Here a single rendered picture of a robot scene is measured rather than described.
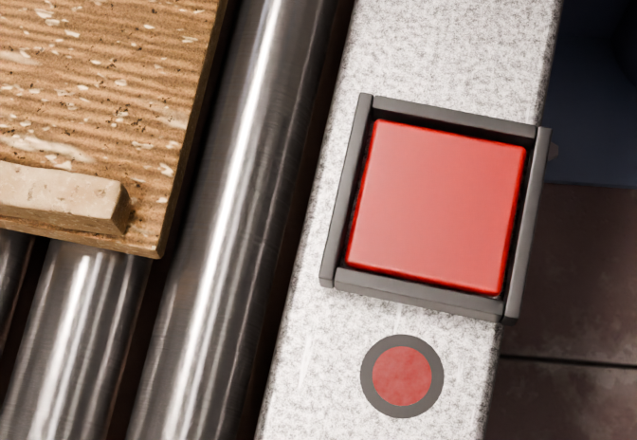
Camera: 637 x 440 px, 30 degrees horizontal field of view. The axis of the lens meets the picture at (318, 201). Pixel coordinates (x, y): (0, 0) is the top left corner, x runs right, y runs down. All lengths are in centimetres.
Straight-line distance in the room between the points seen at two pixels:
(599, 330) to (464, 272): 97
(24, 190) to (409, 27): 17
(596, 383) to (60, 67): 101
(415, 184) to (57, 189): 13
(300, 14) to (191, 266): 11
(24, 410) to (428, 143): 18
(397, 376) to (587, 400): 95
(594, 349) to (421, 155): 96
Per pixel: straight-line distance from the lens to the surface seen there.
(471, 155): 46
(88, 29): 48
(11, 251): 49
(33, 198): 44
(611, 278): 143
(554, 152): 143
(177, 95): 47
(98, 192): 43
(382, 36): 49
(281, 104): 48
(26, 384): 47
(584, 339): 141
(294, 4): 49
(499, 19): 50
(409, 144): 46
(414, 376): 45
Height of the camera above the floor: 137
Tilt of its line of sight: 74 degrees down
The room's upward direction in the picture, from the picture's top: 8 degrees counter-clockwise
